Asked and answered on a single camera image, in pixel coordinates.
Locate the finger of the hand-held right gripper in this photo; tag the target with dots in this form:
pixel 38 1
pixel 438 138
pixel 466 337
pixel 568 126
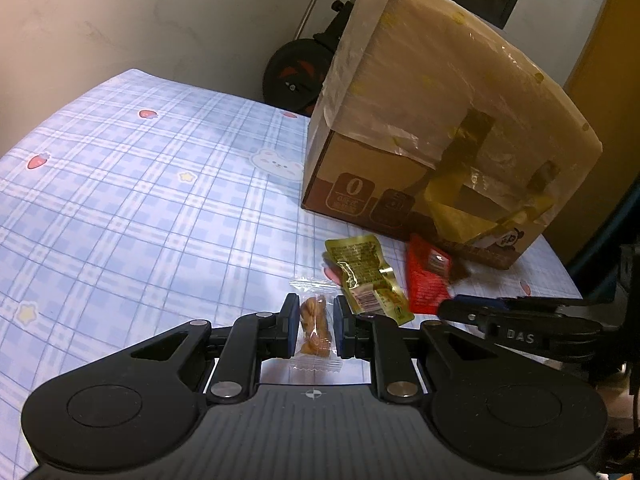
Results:
pixel 465 312

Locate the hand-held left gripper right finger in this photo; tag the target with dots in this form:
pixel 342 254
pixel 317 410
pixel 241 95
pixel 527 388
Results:
pixel 340 327

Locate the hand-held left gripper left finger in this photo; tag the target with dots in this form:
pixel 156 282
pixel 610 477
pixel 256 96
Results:
pixel 293 327

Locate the clear snack packet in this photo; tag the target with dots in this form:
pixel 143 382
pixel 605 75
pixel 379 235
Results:
pixel 315 325

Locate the red snack packet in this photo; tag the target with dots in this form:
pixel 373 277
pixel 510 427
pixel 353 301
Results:
pixel 427 275

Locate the taped cardboard box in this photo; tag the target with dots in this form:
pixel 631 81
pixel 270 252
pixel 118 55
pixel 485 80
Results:
pixel 440 125

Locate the gold snack packet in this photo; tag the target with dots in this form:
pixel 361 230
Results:
pixel 365 270

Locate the dark blue chair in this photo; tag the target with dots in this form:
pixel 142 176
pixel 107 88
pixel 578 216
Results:
pixel 607 240

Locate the blue checked bed sheet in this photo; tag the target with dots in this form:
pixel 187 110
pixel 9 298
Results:
pixel 140 200

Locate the black exercise bike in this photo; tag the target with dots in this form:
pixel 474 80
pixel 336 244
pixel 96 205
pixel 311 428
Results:
pixel 295 75

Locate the wooden wardrobe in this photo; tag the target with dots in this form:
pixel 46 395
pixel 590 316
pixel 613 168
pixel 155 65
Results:
pixel 600 85

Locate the metal pole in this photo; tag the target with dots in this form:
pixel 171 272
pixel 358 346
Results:
pixel 312 2

